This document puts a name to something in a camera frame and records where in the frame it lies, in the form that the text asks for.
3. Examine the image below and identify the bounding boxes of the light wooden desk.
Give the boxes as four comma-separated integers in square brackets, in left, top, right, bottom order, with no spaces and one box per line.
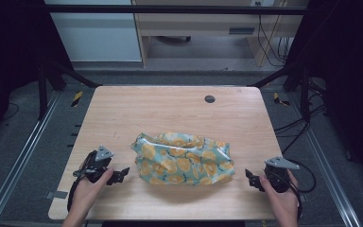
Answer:
[131,0,310,68]

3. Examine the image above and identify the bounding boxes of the left hand-held gripper black cable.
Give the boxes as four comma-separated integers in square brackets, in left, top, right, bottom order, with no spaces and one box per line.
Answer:
[66,175,86,213]

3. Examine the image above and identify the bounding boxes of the teal orange-print cloth bag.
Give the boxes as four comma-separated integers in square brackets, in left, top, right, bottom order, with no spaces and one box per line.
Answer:
[130,131,236,186]

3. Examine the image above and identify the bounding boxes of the grey tape strip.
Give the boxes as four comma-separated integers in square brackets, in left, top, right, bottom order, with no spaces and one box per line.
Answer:
[44,190,69,201]

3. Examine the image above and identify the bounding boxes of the person's left hand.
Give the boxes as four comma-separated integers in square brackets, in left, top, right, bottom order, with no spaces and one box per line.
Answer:
[70,167,115,223]

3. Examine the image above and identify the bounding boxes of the black metal frame stand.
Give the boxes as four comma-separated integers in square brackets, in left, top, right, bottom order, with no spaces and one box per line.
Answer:
[37,60,103,121]
[251,61,312,123]

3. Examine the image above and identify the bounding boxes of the black floor cables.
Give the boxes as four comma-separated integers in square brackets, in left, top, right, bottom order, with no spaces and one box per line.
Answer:
[273,79,328,155]

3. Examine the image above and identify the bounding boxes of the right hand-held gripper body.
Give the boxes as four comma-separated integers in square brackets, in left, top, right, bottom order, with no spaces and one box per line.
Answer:
[263,156,301,194]

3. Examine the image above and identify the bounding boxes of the black curtain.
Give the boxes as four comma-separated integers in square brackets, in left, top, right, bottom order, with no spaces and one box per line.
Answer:
[283,0,363,195]
[0,0,75,149]

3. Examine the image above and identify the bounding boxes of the person's right hand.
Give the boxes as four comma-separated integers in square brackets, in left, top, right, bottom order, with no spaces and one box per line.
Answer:
[259,169,300,221]

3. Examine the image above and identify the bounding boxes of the hand-held gripper black cable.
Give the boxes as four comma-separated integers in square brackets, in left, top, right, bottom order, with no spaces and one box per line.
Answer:
[66,175,86,213]
[287,159,318,221]

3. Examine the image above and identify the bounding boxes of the yellow black striped tape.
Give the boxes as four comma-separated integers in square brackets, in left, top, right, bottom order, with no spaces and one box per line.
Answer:
[71,90,84,109]
[272,92,291,107]

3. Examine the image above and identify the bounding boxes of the aluminium floor rail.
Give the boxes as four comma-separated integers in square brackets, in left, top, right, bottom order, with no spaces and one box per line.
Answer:
[0,90,62,227]
[286,91,363,227]

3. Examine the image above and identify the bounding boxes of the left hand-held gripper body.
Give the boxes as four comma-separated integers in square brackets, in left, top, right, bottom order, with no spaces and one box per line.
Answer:
[73,145,115,184]

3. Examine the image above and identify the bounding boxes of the grey desk drawer handle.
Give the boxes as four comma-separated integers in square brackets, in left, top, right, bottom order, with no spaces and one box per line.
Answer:
[228,26,256,35]

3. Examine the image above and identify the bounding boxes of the black horizontal frame bar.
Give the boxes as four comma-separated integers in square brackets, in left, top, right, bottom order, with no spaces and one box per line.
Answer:
[43,4,308,16]

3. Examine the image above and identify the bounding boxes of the black hanging cables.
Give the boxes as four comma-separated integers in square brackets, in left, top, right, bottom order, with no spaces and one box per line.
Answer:
[256,13,292,68]

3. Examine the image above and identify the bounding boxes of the white cabinet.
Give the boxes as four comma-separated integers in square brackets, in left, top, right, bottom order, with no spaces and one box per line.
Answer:
[43,0,143,62]

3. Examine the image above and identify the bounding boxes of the right hand-held gripper black cable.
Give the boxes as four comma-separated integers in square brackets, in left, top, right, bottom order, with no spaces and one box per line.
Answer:
[287,159,318,221]

